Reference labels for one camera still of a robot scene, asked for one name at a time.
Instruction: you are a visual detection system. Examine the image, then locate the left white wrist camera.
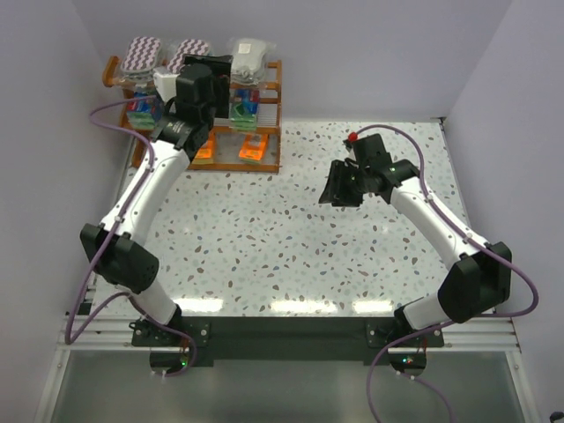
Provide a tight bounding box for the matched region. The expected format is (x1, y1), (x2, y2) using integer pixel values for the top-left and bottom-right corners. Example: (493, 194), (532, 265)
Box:
(152, 66), (178, 103)

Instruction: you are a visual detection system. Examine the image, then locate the grey sponge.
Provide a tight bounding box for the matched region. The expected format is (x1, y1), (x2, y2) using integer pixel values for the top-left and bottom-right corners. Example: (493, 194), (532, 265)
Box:
(231, 38), (277, 86)
(166, 39), (212, 74)

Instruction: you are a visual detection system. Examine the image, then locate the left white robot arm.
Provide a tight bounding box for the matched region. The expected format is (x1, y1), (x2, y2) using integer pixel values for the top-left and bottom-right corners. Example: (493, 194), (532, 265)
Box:
(80, 55), (233, 332)

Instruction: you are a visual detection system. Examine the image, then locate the purple wavy striped sponge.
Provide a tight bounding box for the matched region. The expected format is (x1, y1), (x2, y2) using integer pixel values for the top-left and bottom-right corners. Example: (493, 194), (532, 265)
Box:
(115, 36), (166, 86)

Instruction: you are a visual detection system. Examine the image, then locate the blue green sponge pack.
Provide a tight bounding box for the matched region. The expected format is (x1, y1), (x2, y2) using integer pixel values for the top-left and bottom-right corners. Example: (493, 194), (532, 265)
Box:
(126, 91), (163, 130)
(229, 88), (260, 132)

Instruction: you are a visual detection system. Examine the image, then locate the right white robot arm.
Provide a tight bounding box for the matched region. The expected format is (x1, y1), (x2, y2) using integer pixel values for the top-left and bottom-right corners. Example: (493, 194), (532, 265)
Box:
(319, 134), (512, 337)

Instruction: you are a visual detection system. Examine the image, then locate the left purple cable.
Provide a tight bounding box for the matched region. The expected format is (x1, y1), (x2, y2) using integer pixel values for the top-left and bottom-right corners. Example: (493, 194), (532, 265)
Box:
(64, 95), (196, 379)

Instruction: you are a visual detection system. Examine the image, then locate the orange sponge box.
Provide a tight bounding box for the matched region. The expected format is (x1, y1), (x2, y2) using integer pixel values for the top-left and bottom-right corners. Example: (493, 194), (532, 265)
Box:
(238, 134), (269, 165)
(192, 132), (217, 165)

